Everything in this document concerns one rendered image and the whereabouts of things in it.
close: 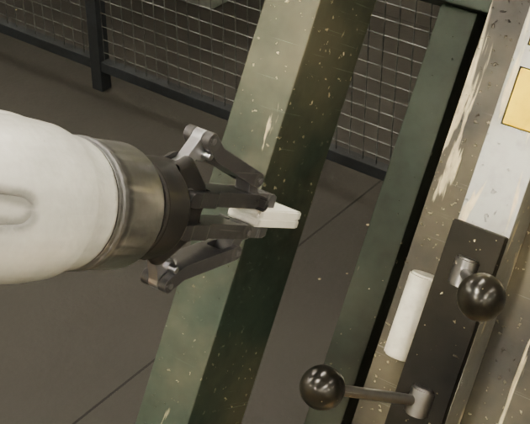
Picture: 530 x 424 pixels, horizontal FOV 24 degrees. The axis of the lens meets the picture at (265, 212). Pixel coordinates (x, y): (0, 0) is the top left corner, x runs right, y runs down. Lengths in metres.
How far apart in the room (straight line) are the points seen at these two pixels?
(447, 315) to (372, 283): 0.16
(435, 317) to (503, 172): 0.14
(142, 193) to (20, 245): 0.12
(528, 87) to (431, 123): 0.16
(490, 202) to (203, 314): 0.30
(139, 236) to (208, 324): 0.38
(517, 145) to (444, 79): 0.16
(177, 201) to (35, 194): 0.16
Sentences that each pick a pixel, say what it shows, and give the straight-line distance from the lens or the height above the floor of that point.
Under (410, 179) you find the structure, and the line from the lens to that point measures 1.19.
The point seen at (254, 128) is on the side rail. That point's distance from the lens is 1.16.
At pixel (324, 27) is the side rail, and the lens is 1.16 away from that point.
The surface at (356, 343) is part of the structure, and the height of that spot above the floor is 1.34.
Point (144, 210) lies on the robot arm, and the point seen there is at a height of 1.68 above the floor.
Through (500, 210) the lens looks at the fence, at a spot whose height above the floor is 1.55.
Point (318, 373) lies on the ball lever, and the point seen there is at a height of 1.46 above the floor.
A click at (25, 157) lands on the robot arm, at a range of 0.72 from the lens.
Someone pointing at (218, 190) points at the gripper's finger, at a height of 1.62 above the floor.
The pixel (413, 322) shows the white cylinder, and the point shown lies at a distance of 1.11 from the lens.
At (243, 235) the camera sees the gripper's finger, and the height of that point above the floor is 1.56.
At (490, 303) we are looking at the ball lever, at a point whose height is 1.55.
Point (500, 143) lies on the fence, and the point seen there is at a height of 1.59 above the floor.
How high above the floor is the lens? 2.13
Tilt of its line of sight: 34 degrees down
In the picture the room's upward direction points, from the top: straight up
